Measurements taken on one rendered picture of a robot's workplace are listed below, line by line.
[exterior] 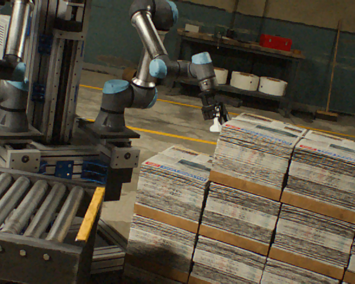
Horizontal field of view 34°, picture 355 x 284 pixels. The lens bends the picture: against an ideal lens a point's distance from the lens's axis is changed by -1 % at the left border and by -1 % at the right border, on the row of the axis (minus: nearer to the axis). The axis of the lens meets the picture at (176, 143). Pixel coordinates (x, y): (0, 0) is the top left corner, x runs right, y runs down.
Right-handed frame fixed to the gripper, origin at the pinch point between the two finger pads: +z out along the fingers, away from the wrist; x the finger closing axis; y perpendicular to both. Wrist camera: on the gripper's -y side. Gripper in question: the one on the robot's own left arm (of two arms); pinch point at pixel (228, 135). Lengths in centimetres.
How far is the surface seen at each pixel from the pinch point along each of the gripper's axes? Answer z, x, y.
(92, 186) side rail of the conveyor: 0, 51, 38
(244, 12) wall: -106, -621, 120
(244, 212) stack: 29.1, 17.5, -2.7
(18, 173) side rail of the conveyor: -12, 61, 60
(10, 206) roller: -4, 83, 49
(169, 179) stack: 9.6, 18.4, 23.2
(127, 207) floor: 44, -120, 123
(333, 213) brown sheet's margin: 36, 18, -36
